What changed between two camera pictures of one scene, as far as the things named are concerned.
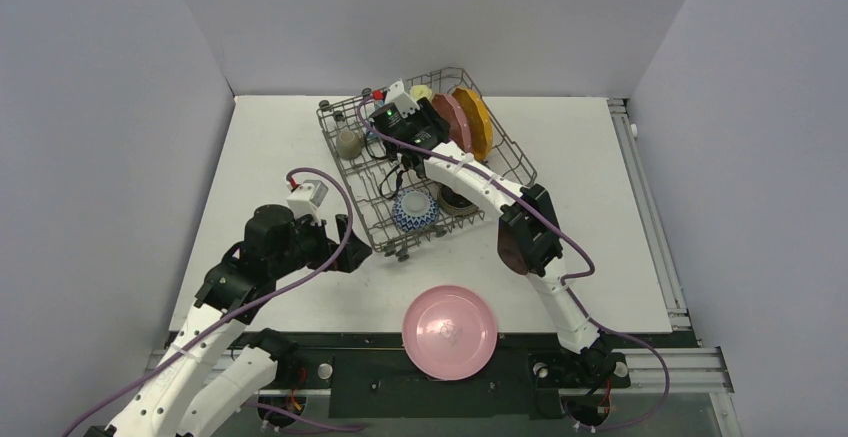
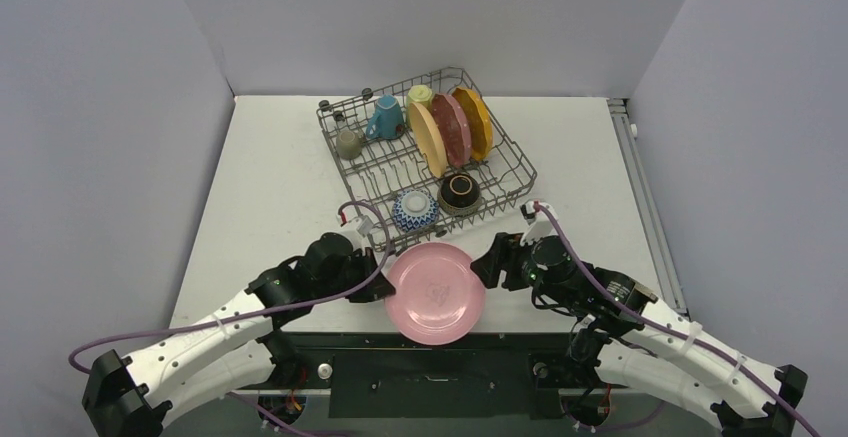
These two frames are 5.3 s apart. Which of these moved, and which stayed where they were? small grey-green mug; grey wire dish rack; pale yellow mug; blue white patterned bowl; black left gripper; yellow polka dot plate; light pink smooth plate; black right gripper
Moved: black right gripper; light pink smooth plate; black left gripper
Stayed: yellow polka dot plate; grey wire dish rack; pale yellow mug; blue white patterned bowl; small grey-green mug
